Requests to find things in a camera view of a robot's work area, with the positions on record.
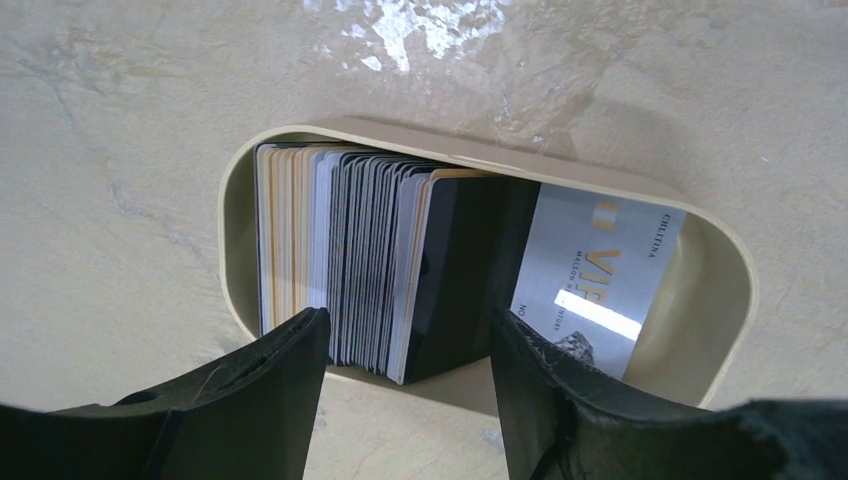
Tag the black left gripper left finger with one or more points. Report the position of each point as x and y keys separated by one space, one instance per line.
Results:
x=247 y=415

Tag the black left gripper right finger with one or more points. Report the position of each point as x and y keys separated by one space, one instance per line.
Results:
x=563 y=419

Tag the silver VIP card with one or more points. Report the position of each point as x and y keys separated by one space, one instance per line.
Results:
x=591 y=269

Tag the stack of credit cards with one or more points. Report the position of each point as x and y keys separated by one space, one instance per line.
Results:
x=409 y=256

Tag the beige plastic tray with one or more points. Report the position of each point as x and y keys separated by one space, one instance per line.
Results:
x=705 y=303

